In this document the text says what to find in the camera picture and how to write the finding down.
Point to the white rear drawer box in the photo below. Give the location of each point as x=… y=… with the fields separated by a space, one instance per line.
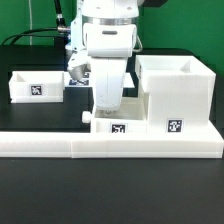
x=36 y=86

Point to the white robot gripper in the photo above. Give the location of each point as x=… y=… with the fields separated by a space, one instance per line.
x=108 y=81

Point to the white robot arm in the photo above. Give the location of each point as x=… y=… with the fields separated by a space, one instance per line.
x=103 y=38

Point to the white marker tag plate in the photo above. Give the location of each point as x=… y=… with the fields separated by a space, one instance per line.
x=86 y=81

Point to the white L-shaped fence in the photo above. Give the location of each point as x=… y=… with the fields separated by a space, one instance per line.
x=203 y=143

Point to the white drawer cabinet frame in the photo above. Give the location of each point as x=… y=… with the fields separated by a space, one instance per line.
x=178 y=92

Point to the white front drawer box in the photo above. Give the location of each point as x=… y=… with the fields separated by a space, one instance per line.
x=129 y=118

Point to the white drawer box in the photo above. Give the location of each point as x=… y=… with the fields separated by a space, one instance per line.
x=36 y=86
x=129 y=118

